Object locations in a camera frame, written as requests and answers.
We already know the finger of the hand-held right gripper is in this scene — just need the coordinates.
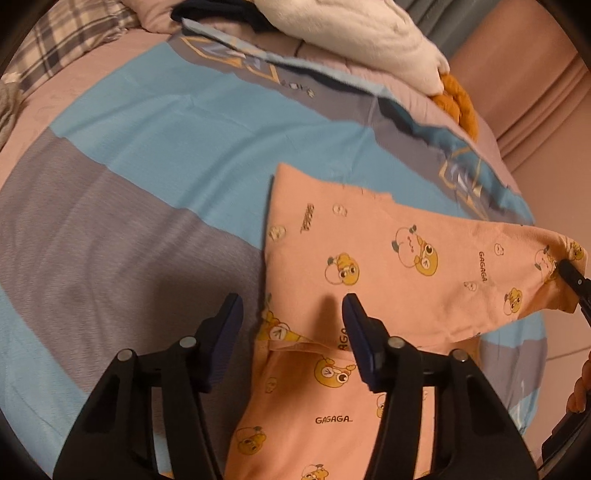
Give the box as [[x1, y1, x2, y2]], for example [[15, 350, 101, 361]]
[[556, 260, 591, 324]]

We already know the grey plaid pillow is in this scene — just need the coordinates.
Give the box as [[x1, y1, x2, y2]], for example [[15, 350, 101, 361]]
[[4, 0, 142, 99]]

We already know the blue grey curtain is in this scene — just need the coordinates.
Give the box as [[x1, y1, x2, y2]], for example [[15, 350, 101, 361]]
[[406, 0, 468, 52]]

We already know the person's right hand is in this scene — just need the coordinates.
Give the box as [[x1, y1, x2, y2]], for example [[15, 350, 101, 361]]
[[567, 348, 591, 414]]

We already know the pink cartoon print pajama top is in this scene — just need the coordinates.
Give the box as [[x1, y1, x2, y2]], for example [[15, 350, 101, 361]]
[[224, 162, 589, 480]]

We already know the pink curtain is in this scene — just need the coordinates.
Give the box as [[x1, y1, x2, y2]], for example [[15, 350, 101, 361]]
[[449, 0, 591, 186]]

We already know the white plush goose toy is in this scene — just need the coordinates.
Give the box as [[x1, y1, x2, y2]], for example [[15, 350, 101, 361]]
[[254, 0, 481, 139]]

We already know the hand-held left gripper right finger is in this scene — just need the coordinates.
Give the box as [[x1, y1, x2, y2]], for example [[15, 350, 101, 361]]
[[341, 293, 539, 480]]

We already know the dark navy garment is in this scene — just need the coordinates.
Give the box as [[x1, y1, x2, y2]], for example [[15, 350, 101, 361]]
[[171, 0, 274, 34]]

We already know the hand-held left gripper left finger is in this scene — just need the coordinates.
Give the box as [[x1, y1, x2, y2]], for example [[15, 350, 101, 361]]
[[52, 292, 244, 480]]

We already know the blue grey striped duvet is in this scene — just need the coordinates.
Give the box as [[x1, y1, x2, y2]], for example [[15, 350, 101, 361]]
[[0, 21, 546, 480]]

